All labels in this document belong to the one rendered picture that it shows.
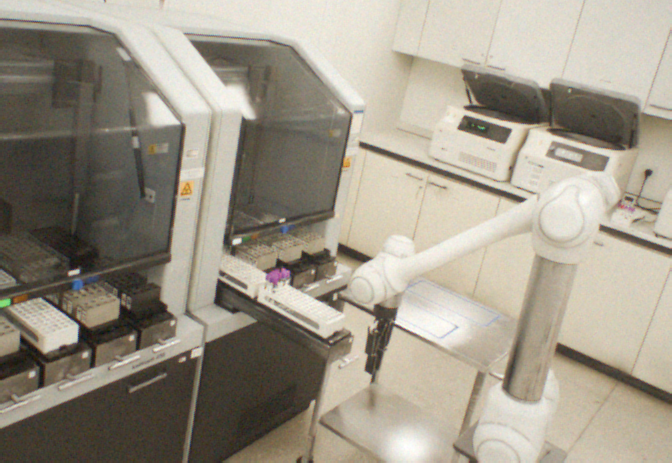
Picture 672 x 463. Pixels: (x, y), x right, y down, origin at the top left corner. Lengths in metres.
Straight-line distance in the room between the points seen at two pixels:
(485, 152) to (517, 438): 2.77
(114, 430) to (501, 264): 2.82
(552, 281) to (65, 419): 1.34
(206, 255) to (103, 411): 0.57
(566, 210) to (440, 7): 3.38
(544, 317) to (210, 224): 1.11
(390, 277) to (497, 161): 2.57
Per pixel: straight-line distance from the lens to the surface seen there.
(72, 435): 2.13
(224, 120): 2.12
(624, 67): 4.35
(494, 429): 1.77
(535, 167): 4.21
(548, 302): 1.66
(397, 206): 4.65
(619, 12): 4.38
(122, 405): 2.19
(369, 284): 1.77
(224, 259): 2.45
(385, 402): 2.91
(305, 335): 2.18
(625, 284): 4.18
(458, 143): 4.39
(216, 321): 2.31
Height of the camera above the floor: 1.86
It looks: 18 degrees down
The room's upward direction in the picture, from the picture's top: 11 degrees clockwise
